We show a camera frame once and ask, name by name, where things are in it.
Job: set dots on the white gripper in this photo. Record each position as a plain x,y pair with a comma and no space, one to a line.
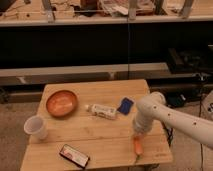
142,127

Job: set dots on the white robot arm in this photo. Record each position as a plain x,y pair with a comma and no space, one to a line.
153,107

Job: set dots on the blue sponge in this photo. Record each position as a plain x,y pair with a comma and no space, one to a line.
125,106

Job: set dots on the white tube bottle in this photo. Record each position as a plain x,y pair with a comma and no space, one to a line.
102,111

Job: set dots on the wooden table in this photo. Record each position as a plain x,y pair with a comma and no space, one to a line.
108,143

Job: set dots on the black red phone box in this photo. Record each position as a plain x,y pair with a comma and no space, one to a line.
75,156

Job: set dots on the black box on shelf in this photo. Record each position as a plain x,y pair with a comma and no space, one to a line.
190,60

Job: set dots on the orange wooden bowl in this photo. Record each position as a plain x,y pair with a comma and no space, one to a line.
61,103

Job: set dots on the metal shelf rack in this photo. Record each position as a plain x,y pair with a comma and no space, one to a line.
57,41

